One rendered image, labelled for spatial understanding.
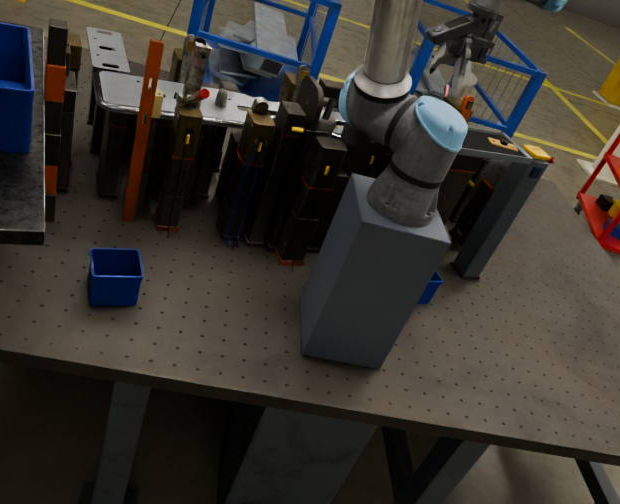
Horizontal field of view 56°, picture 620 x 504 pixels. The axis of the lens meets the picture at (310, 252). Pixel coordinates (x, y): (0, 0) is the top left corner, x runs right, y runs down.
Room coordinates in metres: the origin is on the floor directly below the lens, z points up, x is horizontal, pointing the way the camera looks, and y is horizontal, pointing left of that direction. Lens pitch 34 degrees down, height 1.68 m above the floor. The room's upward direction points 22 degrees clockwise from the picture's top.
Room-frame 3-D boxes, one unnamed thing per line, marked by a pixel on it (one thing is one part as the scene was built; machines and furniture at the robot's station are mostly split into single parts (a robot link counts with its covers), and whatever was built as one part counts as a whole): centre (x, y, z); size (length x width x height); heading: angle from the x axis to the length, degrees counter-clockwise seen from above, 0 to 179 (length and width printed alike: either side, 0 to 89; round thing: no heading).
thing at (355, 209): (1.15, -0.14, 0.90); 0.20 x 0.20 x 0.40; 15
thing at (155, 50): (1.26, 0.49, 0.95); 0.03 x 0.01 x 0.50; 122
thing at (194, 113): (1.30, 0.39, 0.87); 0.10 x 0.07 x 0.35; 32
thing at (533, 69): (4.27, -0.39, 0.47); 1.20 x 0.80 x 0.95; 16
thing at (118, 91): (1.71, 0.08, 1.00); 1.38 x 0.22 x 0.02; 122
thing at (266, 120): (1.37, 0.23, 0.88); 0.11 x 0.07 x 0.37; 32
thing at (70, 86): (1.32, 0.72, 0.85); 0.12 x 0.03 x 0.30; 32
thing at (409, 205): (1.15, -0.14, 1.15); 0.15 x 0.15 x 0.10
